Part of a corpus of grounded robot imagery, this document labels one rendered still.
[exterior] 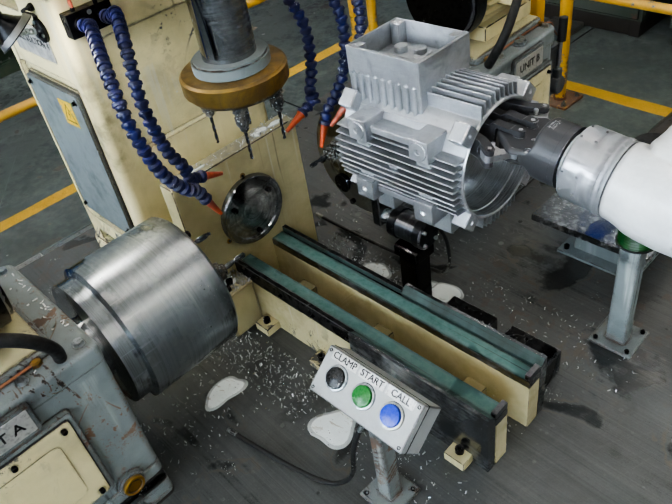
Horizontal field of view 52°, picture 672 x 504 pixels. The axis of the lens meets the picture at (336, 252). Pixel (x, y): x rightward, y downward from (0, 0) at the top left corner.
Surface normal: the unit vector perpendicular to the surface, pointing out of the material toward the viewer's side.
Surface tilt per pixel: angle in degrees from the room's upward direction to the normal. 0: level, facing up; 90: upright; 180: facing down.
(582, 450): 0
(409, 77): 90
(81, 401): 89
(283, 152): 90
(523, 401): 90
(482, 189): 13
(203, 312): 73
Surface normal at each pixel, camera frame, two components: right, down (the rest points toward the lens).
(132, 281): 0.22, -0.49
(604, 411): -0.14, -0.76
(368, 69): -0.69, 0.53
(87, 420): 0.70, 0.37
